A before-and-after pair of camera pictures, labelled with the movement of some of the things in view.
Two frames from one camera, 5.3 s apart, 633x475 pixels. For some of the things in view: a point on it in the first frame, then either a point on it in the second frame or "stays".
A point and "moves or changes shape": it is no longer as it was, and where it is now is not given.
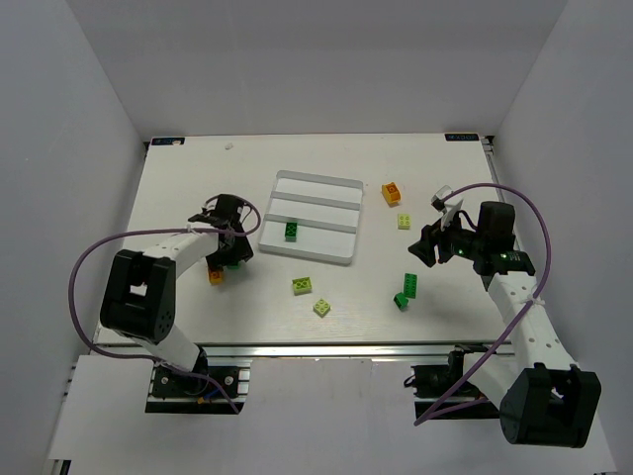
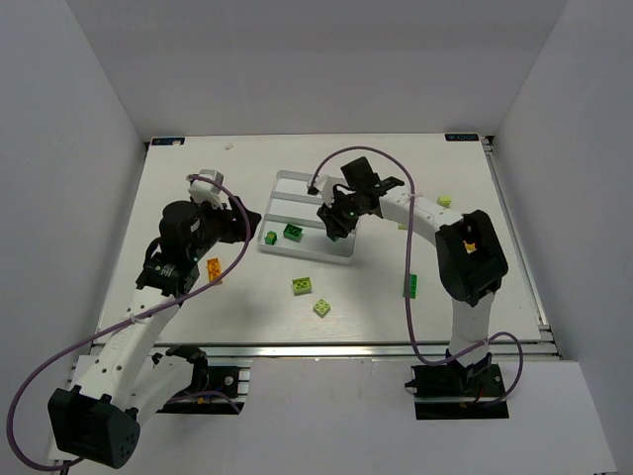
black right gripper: [436, 245] to [335, 218]
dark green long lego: [409, 285] stays
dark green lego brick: [291, 232] moves or changes shape
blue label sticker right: [461, 137] stays
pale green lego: [321, 307] stays
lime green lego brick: [302, 285] stays
